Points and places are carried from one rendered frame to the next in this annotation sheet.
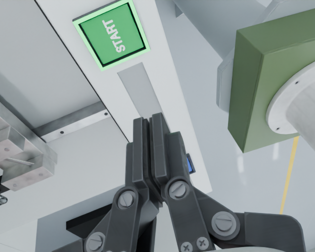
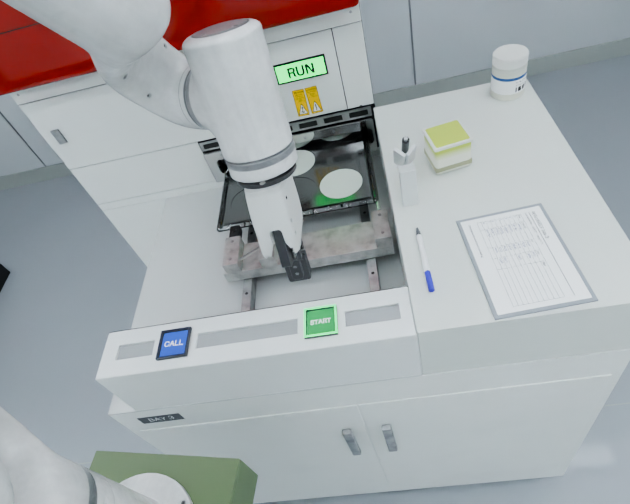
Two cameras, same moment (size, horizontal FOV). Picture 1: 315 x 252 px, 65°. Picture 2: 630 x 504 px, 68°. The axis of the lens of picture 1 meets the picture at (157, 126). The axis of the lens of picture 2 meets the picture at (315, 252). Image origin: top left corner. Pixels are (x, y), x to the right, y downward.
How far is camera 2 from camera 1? 0.58 m
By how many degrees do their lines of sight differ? 50
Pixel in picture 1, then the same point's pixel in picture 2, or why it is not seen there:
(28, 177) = (233, 251)
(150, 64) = (293, 338)
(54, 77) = not seen: hidden behind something
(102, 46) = (317, 314)
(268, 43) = (242, 479)
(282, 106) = (156, 489)
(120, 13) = (331, 327)
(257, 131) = (126, 466)
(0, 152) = not seen: hidden behind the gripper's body
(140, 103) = (265, 328)
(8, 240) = (144, 207)
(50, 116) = (260, 295)
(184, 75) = not seen: outside the picture
